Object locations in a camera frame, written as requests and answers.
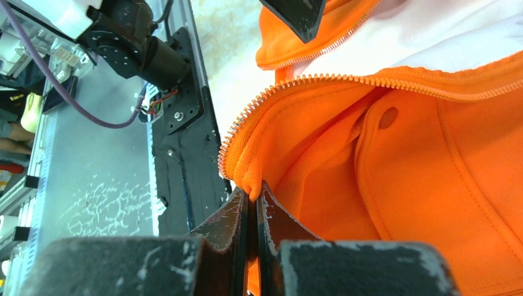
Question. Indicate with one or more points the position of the orange zip jacket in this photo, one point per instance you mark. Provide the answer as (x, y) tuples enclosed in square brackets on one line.
[(400, 121)]

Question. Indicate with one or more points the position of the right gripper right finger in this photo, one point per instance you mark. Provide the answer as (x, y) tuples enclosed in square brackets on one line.
[(294, 261)]

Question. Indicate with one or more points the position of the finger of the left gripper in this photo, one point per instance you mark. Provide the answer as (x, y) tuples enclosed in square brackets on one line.
[(303, 17)]

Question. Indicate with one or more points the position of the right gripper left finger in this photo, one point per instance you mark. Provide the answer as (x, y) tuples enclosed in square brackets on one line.
[(209, 260)]

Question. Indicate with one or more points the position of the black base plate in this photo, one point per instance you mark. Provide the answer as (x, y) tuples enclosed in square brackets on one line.
[(185, 145)]

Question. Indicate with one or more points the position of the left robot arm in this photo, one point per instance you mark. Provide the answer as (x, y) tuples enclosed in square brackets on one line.
[(121, 32)]

